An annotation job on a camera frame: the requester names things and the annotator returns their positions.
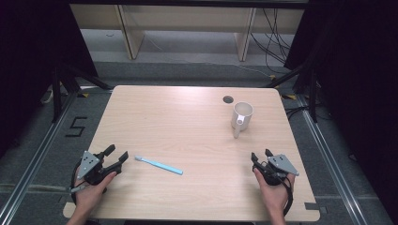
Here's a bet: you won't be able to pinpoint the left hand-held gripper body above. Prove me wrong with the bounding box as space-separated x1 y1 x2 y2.
76 150 123 186

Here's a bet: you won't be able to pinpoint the person's right hand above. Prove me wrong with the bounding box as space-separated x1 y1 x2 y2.
253 168 297 215

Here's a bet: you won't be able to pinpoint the black metal stand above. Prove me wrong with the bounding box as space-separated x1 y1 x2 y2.
262 61 321 124
51 61 115 124

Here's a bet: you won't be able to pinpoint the dark curtain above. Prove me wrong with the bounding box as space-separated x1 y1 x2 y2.
283 0 398 218
0 0 100 158

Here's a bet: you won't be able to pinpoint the white cup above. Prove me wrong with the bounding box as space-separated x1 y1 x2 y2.
230 100 255 140

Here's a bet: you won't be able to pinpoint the metal floor rail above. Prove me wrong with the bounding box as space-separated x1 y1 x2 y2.
295 93 370 225
0 89 80 225

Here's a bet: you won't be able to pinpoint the black hanging cables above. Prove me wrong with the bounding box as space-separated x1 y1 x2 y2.
249 7 296 75

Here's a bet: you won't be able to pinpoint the light blue toothbrush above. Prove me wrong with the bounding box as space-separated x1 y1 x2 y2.
134 155 184 176

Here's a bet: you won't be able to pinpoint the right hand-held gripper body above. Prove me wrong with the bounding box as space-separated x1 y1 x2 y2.
254 153 300 187

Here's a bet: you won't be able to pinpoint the beige wooden desk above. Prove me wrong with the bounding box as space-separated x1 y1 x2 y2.
69 3 310 63

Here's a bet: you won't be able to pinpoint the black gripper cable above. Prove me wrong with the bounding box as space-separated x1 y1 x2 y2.
281 176 296 218
69 160 83 204

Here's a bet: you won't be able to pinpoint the person's left hand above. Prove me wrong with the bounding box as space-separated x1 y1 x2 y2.
73 171 117 215

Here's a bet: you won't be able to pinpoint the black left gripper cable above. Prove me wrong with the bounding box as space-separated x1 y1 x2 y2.
69 160 83 204

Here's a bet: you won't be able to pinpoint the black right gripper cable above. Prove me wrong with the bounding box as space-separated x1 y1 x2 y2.
281 176 296 218

